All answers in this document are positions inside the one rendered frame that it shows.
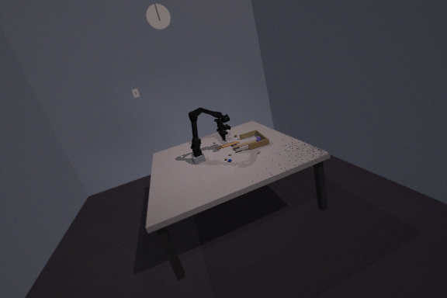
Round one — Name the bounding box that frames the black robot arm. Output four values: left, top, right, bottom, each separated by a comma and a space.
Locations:
189, 108, 230, 157

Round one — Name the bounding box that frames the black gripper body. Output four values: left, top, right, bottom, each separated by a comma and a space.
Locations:
217, 124, 228, 136

